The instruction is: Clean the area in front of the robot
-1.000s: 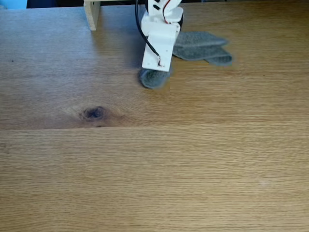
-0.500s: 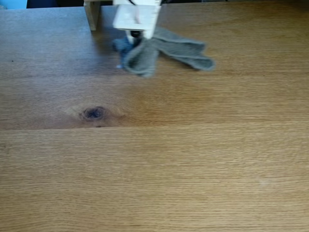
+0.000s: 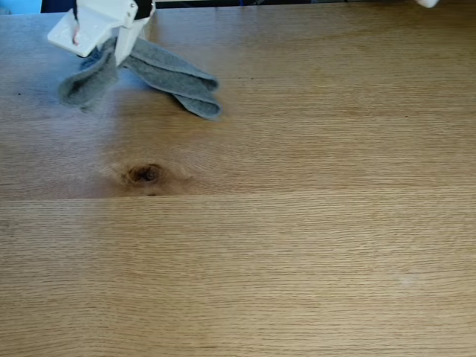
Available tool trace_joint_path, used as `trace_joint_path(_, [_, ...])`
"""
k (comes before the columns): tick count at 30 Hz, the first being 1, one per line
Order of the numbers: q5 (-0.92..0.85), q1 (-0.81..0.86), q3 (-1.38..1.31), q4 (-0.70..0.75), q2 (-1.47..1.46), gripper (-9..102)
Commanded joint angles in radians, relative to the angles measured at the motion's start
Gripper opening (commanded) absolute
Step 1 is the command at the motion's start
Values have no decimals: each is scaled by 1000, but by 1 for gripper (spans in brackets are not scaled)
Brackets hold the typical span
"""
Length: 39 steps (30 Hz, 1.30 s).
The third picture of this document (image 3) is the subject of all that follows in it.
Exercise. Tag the grey terry cleaning cloth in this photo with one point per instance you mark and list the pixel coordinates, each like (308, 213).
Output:
(175, 82)

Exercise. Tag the light wooden stand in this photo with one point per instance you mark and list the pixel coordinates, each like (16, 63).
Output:
(148, 28)

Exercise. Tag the dark background object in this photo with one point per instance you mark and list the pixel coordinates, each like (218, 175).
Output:
(57, 5)

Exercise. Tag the light blue background object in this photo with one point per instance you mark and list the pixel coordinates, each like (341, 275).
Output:
(18, 5)

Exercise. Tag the white plastic part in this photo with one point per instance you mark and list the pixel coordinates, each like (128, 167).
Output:
(427, 3)

